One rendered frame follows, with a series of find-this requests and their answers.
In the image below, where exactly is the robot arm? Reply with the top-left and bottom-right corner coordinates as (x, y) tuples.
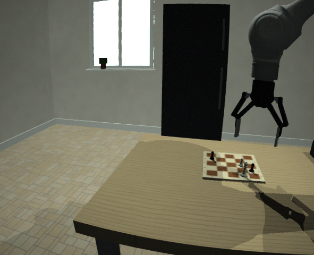
(248, 0), (314, 82)

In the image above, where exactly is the brown and cream chessboard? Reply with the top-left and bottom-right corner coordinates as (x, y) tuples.
(202, 151), (265, 183)

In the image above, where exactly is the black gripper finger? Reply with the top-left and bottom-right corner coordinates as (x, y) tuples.
(262, 97), (288, 147)
(231, 92), (259, 137)

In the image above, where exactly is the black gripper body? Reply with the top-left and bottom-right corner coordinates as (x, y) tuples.
(250, 80), (275, 108)

